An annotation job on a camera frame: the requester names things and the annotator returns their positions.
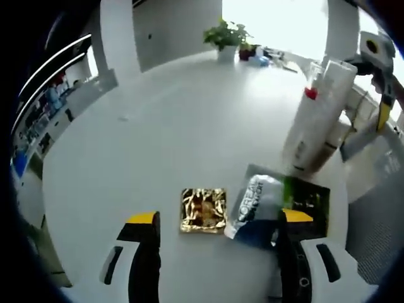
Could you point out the blue plastic packet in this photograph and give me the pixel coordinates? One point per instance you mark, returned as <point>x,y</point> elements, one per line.
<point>260,61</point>

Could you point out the gold foil skincare sachet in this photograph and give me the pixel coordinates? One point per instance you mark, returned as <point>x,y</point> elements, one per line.
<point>203,211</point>

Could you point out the pile of dark small items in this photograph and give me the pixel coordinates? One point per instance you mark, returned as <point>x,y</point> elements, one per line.
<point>282,61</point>

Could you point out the grey mesh office chair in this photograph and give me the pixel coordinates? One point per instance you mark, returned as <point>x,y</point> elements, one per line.
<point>372,221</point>

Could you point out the dark red container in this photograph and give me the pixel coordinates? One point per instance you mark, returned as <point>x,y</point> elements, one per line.
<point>247,53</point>

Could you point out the small clear skincare sachet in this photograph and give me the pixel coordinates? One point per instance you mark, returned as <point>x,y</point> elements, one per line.
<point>360,145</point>

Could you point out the potted green plant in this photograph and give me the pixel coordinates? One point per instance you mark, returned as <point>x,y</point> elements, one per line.
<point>227,34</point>

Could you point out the white skincare bottle red collar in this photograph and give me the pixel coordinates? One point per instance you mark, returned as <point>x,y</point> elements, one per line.
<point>303,132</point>

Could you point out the white slim skincare tube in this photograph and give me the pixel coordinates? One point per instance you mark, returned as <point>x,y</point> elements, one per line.
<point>342,91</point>

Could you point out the green black skincare sachet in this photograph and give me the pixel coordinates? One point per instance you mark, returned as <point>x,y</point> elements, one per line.
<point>252,205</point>

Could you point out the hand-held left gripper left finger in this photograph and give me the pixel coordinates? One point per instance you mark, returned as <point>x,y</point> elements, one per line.
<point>142,252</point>

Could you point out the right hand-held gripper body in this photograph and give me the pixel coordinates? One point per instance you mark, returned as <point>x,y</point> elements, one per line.
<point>378,57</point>

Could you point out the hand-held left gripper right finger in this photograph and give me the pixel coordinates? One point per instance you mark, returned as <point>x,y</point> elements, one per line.
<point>300,262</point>

